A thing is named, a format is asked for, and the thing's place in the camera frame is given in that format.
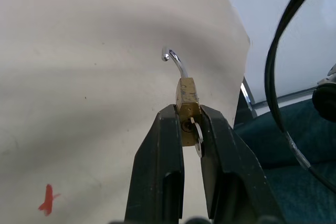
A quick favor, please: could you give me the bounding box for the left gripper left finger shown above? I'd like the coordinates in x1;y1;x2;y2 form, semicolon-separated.
125;104;185;224

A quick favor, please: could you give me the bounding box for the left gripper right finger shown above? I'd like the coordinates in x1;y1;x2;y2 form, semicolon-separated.
200;104;283;224

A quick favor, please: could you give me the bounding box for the small silver key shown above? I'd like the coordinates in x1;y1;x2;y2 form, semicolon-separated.
190;116;206;158

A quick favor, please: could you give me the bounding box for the small brass padlock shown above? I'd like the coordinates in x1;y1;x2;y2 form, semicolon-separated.
160;46;203;147

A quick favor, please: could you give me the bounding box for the silver metal table leg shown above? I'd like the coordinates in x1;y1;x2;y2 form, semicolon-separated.
239;76;259;119

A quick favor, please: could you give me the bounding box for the small red mark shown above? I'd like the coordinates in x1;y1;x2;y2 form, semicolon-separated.
37;183;61;217

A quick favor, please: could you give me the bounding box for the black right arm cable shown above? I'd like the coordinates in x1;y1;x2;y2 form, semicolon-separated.
264;0;336;194

